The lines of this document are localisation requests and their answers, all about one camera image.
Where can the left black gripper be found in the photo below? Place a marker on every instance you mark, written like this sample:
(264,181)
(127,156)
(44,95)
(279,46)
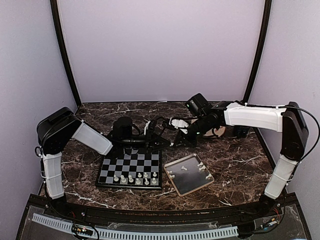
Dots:
(150,143)

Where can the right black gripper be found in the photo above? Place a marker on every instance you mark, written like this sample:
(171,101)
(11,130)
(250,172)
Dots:
(183,139)

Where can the black grey chessboard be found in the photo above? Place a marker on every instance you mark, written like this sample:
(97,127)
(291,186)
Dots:
(131,162)

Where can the white rook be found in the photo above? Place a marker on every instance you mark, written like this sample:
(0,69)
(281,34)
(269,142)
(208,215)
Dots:
(154,180)

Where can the white bishop chess piece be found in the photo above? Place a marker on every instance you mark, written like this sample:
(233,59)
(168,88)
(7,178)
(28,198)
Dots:
(137,181)

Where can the white queen chess piece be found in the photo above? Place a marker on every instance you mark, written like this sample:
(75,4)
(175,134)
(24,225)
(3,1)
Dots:
(130,178)

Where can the white king chess piece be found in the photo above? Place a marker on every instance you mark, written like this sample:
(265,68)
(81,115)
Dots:
(123,179)

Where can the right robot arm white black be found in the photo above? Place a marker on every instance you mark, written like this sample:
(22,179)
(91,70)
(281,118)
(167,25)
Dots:
(286,120)

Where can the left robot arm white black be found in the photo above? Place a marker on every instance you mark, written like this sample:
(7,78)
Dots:
(64,129)

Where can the dark blue mug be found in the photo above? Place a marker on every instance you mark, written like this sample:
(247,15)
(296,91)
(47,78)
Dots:
(240,131)

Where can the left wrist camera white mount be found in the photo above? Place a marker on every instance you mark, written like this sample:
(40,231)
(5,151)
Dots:
(148,129)

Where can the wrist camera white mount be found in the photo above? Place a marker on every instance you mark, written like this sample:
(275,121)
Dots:
(148,129)
(179,124)

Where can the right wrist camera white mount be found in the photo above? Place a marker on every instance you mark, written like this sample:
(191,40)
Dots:
(179,124)

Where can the grey slotted cable duct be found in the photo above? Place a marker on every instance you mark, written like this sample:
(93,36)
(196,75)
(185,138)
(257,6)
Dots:
(101,233)

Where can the black front rail base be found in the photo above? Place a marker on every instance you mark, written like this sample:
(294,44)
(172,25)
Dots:
(284,222)

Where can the right black frame post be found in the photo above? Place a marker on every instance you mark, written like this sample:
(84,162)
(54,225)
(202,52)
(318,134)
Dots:
(259,50)

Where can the black frame post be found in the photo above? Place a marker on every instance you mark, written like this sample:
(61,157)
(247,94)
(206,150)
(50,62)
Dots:
(259,50)
(63,51)

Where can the left black frame post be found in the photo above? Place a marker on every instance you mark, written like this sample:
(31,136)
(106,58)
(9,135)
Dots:
(63,51)

